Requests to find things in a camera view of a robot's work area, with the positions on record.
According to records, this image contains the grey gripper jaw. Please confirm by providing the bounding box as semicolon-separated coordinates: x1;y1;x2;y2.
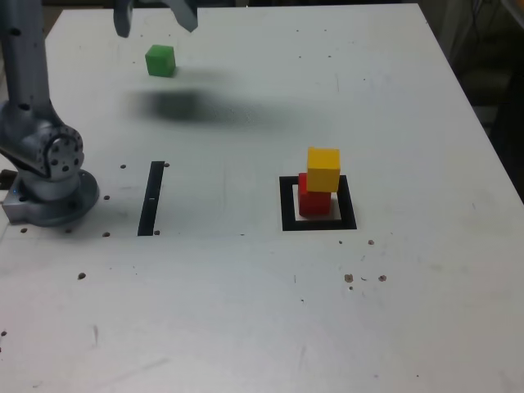
163;0;199;34
113;0;136;39

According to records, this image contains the green cube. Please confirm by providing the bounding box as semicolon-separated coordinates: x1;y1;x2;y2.
144;43;177;78

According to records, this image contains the yellow cube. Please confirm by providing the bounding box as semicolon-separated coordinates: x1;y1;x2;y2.
305;147;342;194

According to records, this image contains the red cube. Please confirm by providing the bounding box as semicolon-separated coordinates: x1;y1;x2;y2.
297;171;333;218

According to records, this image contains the black tape square outline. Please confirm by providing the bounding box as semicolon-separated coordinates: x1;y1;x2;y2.
278;174;358;233

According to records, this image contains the black tape strip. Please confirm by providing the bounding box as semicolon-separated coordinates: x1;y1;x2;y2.
137;160;166;237

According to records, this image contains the white metal rack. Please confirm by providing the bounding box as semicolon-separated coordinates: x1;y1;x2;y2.
425;0;508;79

